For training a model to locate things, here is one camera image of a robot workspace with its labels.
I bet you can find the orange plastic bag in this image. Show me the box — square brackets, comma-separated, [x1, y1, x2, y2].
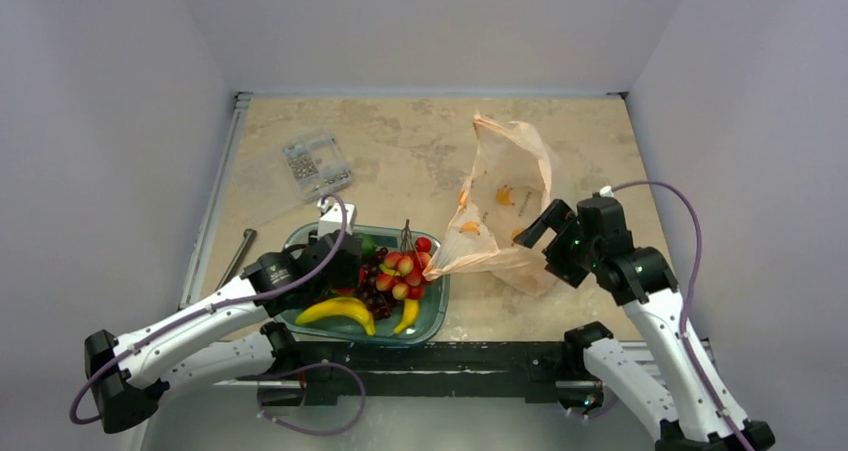
[423, 114, 561, 297]

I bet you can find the red cherry bunch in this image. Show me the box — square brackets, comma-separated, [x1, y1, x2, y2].
[374, 220, 437, 301]

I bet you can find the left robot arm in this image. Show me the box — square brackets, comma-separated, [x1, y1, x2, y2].
[69, 231, 362, 434]

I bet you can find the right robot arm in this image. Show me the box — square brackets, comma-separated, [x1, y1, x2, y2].
[513, 194, 776, 450]

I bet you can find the front yellow fake banana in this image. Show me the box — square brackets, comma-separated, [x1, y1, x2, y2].
[295, 297, 376, 336]

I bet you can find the yellow fake banana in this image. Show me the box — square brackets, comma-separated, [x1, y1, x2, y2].
[295, 297, 376, 336]
[376, 266, 423, 335]

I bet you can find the green fake lime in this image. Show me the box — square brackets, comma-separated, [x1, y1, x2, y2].
[358, 234, 377, 260]

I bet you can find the purple fake grape bunch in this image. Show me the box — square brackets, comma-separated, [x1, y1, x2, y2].
[354, 245, 398, 320]

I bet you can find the right yellow fake banana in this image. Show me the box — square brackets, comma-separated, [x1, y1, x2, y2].
[376, 266, 423, 335]

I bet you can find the teal plastic tray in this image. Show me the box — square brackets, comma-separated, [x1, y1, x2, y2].
[274, 222, 450, 347]

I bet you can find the clear screw box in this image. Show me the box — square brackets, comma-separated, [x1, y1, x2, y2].
[282, 126, 353, 202]

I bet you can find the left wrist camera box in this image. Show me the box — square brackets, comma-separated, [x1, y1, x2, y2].
[316, 199, 357, 238]

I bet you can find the black metal clamp handle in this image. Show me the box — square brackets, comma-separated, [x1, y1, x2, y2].
[215, 228, 258, 291]

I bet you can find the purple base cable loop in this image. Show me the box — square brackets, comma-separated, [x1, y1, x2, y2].
[256, 360, 367, 436]

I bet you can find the black base frame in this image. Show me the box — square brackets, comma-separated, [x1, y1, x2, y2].
[253, 341, 605, 411]

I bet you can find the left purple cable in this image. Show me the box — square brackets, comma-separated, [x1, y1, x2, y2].
[68, 193, 350, 427]

